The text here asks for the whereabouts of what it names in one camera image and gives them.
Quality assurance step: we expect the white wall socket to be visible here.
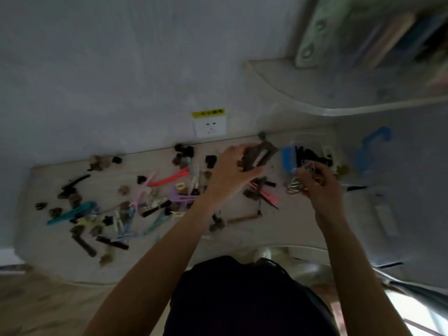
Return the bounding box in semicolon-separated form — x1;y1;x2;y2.
193;115;228;138

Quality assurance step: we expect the white wall shelf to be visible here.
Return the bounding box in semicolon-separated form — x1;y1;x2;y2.
244;59;448;118

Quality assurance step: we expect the person's right forearm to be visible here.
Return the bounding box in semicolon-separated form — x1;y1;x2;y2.
314;210;414;336

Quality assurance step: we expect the brown rectangular hair clip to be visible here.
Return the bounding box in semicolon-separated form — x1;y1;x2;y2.
241;141;280;172

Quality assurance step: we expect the person's right hand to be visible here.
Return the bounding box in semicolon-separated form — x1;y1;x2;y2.
296;168;346;225

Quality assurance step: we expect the person's left forearm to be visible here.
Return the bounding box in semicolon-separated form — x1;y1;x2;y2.
82;196;219;336

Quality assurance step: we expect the person's left hand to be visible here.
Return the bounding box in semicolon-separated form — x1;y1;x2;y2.
204;143;266;204

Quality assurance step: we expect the blue plastic hook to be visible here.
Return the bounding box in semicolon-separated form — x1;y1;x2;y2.
354;126;393;174

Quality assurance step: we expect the bunch of silver metal rings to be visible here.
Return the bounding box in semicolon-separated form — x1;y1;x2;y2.
286;161;326;195

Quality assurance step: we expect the row of books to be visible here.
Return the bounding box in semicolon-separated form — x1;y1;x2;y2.
345;10;448;96

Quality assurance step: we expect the yellow black warning label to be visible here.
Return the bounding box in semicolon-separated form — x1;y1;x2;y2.
192;108;225;119

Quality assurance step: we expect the scattered pile of hair clips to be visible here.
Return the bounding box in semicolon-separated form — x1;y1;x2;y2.
35;132;280;267

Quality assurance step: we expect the clear box with blue lid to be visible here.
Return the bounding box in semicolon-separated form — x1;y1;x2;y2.
281;134;338;176

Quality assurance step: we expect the green patterned book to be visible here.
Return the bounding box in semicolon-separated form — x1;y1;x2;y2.
294;0;354;69

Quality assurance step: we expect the person's black clothing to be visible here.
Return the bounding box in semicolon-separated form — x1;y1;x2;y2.
164;255;338;336

